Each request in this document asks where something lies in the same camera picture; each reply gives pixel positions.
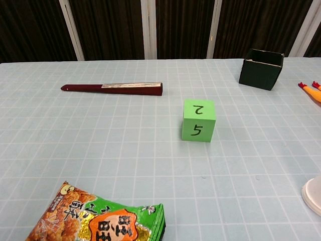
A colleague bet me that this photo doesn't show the green numbered cube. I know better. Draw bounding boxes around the green numbered cube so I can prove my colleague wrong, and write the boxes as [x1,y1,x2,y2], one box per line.
[181,98,217,143]

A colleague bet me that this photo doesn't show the light blue grid tablecloth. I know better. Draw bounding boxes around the light blue grid tablecloth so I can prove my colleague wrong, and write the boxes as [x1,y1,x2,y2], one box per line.
[0,57,321,241]

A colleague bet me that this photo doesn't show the folded dark red hand fan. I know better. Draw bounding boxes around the folded dark red hand fan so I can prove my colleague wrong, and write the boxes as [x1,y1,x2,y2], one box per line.
[60,81,164,96]

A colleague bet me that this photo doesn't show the open black square box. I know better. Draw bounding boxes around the open black square box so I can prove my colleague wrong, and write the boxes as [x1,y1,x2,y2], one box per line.
[238,48,285,91]

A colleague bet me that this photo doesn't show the green orange snack bag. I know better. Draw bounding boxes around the green orange snack bag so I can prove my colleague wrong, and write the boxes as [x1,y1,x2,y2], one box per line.
[25,180,167,241]

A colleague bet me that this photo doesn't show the orange rubber chicken toy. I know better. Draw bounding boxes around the orange rubber chicken toy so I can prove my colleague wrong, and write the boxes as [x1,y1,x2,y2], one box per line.
[297,80,321,108]

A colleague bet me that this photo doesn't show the white paper cup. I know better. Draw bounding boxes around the white paper cup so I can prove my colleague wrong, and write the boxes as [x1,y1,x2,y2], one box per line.
[300,175,321,216]

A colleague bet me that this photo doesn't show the white partition frame post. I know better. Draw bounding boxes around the white partition frame post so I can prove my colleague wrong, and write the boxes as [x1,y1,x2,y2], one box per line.
[140,0,157,60]
[206,0,223,59]
[59,0,85,62]
[289,0,321,58]

